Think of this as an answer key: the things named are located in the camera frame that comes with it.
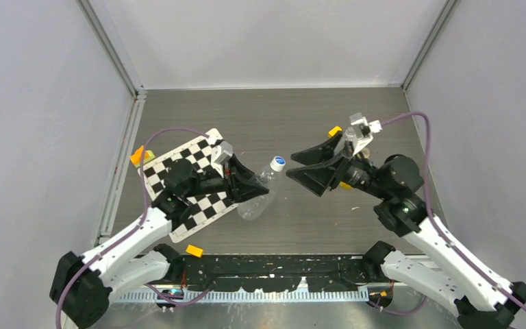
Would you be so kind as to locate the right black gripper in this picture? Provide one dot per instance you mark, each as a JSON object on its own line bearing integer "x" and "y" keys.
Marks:
{"x": 324, "y": 175}

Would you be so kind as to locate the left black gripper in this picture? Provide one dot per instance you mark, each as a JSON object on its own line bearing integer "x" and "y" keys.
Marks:
{"x": 239, "y": 183}

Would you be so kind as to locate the yellow bottle cap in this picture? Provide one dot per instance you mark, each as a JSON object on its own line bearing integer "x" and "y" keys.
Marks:
{"x": 345, "y": 186}

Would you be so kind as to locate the clear plastic bottle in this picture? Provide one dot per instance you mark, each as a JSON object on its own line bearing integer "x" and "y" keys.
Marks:
{"x": 350, "y": 136}

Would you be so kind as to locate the yellow juice bottle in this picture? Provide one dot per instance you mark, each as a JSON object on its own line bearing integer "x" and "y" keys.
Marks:
{"x": 364, "y": 153}

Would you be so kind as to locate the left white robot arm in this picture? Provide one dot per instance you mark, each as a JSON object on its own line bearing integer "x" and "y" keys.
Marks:
{"x": 84, "y": 285}

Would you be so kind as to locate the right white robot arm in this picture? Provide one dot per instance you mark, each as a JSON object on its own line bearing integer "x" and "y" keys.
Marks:
{"x": 476, "y": 295}

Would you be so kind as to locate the black white chessboard mat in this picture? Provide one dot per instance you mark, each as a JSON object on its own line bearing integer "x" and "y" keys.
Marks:
{"x": 172, "y": 179}

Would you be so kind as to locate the yellow block near base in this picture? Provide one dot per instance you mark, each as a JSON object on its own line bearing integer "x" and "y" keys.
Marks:
{"x": 194, "y": 251}

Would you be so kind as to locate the orange green block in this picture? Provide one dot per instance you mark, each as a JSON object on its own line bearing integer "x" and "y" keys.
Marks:
{"x": 141, "y": 155}

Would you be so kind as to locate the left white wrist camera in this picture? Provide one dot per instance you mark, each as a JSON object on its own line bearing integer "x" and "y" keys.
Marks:
{"x": 222, "y": 151}

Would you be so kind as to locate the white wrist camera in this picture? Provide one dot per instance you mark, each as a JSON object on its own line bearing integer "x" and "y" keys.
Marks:
{"x": 222, "y": 151}
{"x": 363, "y": 131}

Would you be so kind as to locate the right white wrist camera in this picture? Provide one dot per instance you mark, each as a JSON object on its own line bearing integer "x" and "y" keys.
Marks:
{"x": 363, "y": 131}

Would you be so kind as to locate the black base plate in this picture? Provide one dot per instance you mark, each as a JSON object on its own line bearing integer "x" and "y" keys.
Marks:
{"x": 270, "y": 273}

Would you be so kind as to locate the grey slotted cable duct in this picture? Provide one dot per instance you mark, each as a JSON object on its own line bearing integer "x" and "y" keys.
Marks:
{"x": 146, "y": 295}

